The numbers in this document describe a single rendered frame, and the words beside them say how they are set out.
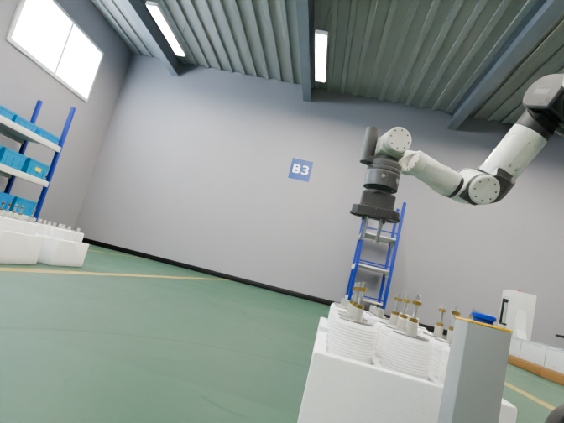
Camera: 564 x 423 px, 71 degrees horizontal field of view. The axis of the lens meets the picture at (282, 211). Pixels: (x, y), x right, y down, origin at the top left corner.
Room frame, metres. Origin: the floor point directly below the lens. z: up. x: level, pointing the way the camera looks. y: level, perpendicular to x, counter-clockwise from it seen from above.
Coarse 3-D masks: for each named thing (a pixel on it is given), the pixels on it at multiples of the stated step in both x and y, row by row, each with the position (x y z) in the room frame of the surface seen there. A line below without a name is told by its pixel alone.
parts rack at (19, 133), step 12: (36, 108) 5.70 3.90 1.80; (72, 108) 5.63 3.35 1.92; (0, 120) 4.55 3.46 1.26; (0, 132) 5.27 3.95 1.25; (12, 132) 5.31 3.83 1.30; (24, 132) 4.94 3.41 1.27; (24, 144) 5.70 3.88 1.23; (48, 144) 5.39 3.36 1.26; (60, 144) 5.63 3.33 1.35; (0, 168) 4.79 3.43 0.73; (12, 168) 4.96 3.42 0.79; (12, 180) 5.71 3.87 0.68; (36, 180) 5.41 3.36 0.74; (48, 180) 5.63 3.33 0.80; (24, 216) 5.42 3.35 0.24; (36, 216) 5.64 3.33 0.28
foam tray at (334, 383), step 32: (320, 352) 0.82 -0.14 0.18; (320, 384) 0.82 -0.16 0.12; (352, 384) 0.81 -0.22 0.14; (384, 384) 0.80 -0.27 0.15; (416, 384) 0.79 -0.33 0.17; (320, 416) 0.82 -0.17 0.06; (352, 416) 0.81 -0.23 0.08; (384, 416) 0.80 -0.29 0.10; (416, 416) 0.79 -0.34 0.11; (512, 416) 0.77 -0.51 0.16
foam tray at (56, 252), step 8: (48, 240) 2.76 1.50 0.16; (56, 240) 2.75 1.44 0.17; (64, 240) 2.81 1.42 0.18; (48, 248) 2.76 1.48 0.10; (56, 248) 2.75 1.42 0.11; (64, 248) 2.84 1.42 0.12; (72, 248) 2.94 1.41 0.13; (80, 248) 3.03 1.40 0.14; (40, 256) 2.76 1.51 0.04; (48, 256) 2.76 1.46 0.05; (56, 256) 2.78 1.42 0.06; (64, 256) 2.87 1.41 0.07; (72, 256) 2.97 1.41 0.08; (80, 256) 3.07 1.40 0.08; (56, 264) 2.81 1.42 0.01; (64, 264) 2.90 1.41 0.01; (72, 264) 3.00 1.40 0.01; (80, 264) 3.10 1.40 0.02
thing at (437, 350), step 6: (432, 342) 0.96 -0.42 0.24; (438, 342) 0.95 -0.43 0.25; (444, 342) 0.94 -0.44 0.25; (438, 348) 0.94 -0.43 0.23; (432, 354) 0.95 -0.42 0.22; (438, 354) 0.94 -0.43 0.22; (432, 360) 0.95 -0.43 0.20; (438, 360) 0.94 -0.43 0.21; (432, 366) 0.95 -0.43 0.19; (438, 366) 0.94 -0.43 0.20; (432, 372) 0.95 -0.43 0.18; (438, 372) 0.93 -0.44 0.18
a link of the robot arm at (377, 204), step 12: (372, 180) 0.97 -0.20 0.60; (384, 180) 0.96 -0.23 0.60; (396, 180) 0.97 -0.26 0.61; (372, 192) 0.98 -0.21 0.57; (384, 192) 0.97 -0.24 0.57; (396, 192) 1.00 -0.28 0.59; (360, 204) 0.99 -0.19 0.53; (372, 204) 0.98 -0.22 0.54; (384, 204) 0.98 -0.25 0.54; (360, 216) 1.03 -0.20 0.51; (372, 216) 0.99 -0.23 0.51; (384, 216) 0.97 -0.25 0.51; (396, 216) 0.98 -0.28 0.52
